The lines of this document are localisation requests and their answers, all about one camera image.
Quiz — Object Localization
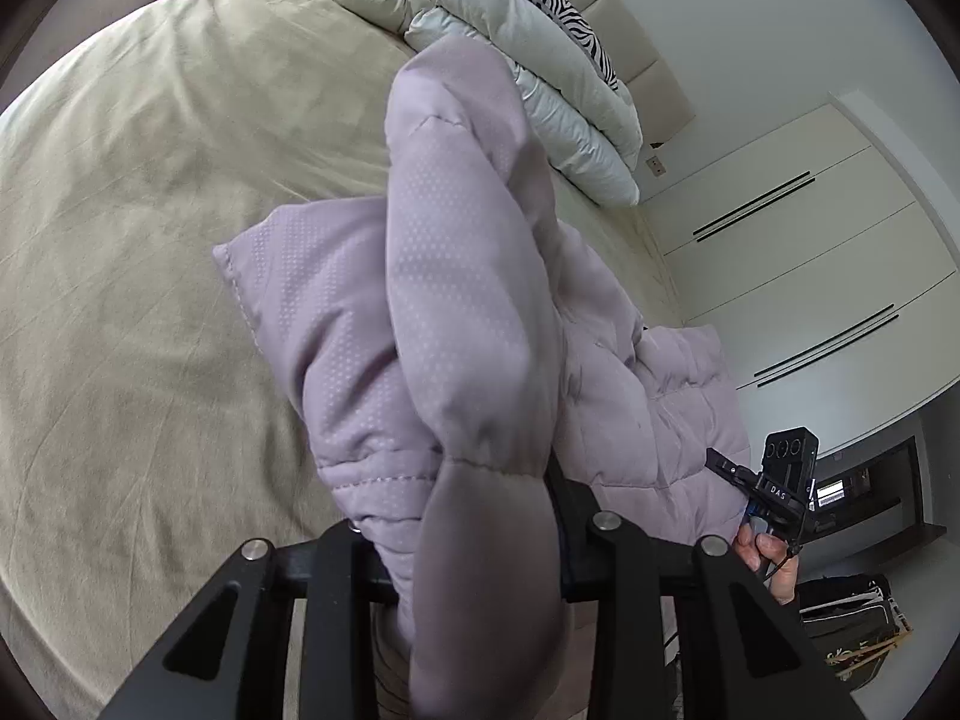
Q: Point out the lilac puffer jacket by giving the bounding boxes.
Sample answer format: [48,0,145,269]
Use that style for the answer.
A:
[212,34,753,720]

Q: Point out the dark wall shelf unit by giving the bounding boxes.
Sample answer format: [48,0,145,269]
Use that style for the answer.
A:
[806,435,950,565]

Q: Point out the white folded duvet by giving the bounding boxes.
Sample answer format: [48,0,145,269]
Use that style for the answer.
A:
[316,0,644,209]

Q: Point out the bed with beige sheet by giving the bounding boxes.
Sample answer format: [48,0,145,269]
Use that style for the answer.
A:
[0,0,685,720]

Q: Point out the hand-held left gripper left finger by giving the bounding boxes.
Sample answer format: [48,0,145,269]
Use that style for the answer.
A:
[97,521,400,720]

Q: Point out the person's right hand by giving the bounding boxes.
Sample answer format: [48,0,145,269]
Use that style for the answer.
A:
[733,521,803,605]

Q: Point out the zebra print pillow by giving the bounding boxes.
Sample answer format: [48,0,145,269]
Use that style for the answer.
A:
[456,0,620,88]

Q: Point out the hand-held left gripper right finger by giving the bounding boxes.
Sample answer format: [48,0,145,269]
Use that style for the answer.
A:
[546,457,865,720]

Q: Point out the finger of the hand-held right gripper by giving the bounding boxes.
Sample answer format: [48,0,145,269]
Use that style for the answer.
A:
[705,448,763,497]

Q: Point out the beige padded headboard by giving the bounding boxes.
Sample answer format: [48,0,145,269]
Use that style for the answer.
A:
[517,0,695,148]

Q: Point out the white wardrobe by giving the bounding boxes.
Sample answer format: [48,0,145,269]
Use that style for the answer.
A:
[637,90,960,458]

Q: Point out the dark bag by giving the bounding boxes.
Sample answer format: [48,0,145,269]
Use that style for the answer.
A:
[797,574,917,685]

